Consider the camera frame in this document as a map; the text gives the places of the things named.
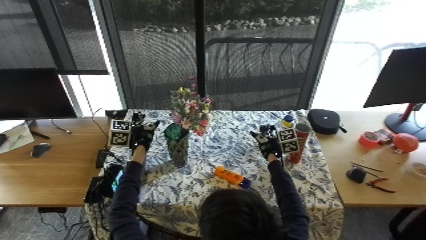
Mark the small black device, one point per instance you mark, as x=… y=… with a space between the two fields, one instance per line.
x=356 y=174

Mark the green glass vase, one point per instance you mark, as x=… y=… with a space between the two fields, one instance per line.
x=179 y=146

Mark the phone with lit screen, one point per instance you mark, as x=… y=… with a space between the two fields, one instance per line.
x=118 y=180

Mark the white marker cube on right glove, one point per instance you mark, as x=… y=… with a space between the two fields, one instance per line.
x=289 y=140

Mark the orange ball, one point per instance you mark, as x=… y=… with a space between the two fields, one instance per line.
x=406 y=142

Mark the colourful flower bouquet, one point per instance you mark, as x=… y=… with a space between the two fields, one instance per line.
x=191 y=108

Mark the the person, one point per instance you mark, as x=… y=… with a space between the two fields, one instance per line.
x=235 y=216

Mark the blue floral tablecloth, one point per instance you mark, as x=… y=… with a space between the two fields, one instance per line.
x=208 y=156

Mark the white marker cube on left glove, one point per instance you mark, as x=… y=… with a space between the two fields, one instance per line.
x=120 y=132

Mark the red cylindrical can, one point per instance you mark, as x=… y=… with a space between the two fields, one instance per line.
x=303 y=135

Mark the black monitor on red stand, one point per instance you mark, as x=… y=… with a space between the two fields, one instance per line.
x=400 y=80

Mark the red tape roll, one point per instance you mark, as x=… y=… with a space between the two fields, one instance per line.
x=368 y=139

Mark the thin brown stick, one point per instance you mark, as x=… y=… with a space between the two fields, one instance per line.
x=366 y=167

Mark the black box at table edge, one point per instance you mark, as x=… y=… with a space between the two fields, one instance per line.
x=116 y=113

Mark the white tape roll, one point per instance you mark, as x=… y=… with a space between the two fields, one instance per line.
x=418 y=170

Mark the black metal railing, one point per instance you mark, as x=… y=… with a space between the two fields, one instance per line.
x=257 y=40

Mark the clear plastic bottle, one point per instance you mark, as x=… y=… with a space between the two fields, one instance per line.
x=303 y=116

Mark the flat black device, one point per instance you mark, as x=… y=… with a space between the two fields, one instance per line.
x=95 y=190

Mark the person's right hand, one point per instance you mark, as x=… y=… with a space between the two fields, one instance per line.
x=268 y=144

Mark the black chair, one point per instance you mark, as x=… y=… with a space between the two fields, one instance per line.
x=410 y=225

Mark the white paper sheet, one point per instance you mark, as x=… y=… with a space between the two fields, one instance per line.
x=15 y=138

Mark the white marker cube on glove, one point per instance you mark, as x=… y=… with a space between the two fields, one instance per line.
x=289 y=140
x=120 y=132

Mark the black computer mouse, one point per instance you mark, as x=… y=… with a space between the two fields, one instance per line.
x=40 y=149

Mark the yellow bottle with blue cap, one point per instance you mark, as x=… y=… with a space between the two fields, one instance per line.
x=288 y=121

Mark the black zip case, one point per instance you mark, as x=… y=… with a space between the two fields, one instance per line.
x=324 y=121

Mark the orange bottle with purple cap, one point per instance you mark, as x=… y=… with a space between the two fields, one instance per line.
x=228 y=175

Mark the person's left hand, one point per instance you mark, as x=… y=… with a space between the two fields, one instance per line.
x=143 y=135

